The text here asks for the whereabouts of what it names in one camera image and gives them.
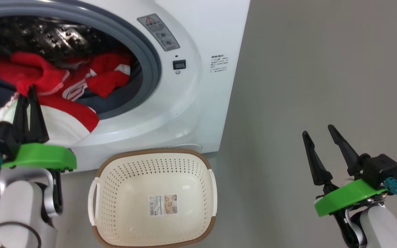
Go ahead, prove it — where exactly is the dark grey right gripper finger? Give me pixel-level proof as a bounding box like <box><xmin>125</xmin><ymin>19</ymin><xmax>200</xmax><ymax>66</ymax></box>
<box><xmin>302</xmin><ymin>131</ymin><xmax>333</xmax><ymax>186</ymax></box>
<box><xmin>328</xmin><ymin>125</ymin><xmax>362</xmax><ymax>176</ymax></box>

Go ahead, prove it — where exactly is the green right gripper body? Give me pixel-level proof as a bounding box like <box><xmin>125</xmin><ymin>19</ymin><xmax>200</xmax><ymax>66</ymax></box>
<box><xmin>314</xmin><ymin>178</ymin><xmax>389</xmax><ymax>218</ymax></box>

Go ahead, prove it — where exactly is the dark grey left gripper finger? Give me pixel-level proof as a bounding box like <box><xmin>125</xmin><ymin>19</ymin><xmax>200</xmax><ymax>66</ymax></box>
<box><xmin>28</xmin><ymin>85</ymin><xmax>50</xmax><ymax>144</ymax></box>
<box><xmin>12</xmin><ymin>96</ymin><xmax>30</xmax><ymax>143</ymax></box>

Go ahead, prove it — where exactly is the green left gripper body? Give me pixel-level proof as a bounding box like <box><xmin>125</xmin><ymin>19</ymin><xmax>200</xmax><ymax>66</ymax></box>
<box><xmin>1</xmin><ymin>143</ymin><xmax>78</xmax><ymax>173</ymax></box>

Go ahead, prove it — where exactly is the red garment with white trim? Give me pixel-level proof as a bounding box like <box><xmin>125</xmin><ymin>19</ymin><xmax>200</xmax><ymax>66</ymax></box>
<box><xmin>0</xmin><ymin>51</ymin><xmax>132</xmax><ymax>134</ymax></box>

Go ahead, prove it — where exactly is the cream perforated laundry basket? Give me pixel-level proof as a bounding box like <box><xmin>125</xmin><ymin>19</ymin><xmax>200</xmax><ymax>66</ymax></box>
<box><xmin>88</xmin><ymin>148</ymin><xmax>218</xmax><ymax>248</ymax></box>

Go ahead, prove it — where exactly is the white basket product label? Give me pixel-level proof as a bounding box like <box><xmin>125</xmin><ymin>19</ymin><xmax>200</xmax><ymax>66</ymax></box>
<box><xmin>149</xmin><ymin>194</ymin><xmax>178</xmax><ymax>217</ymax></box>

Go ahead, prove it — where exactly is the white front-load washing machine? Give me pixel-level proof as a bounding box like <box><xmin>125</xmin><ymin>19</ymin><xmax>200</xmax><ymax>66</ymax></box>
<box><xmin>0</xmin><ymin>0</ymin><xmax>251</xmax><ymax>173</ymax></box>

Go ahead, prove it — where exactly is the grey warning sticker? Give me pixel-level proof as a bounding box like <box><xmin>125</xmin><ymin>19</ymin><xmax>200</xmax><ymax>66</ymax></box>
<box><xmin>137</xmin><ymin>13</ymin><xmax>181</xmax><ymax>52</ymax></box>

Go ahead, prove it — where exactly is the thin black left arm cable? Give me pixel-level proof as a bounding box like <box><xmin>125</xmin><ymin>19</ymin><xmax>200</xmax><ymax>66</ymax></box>
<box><xmin>0</xmin><ymin>186</ymin><xmax>42</xmax><ymax>248</ymax></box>

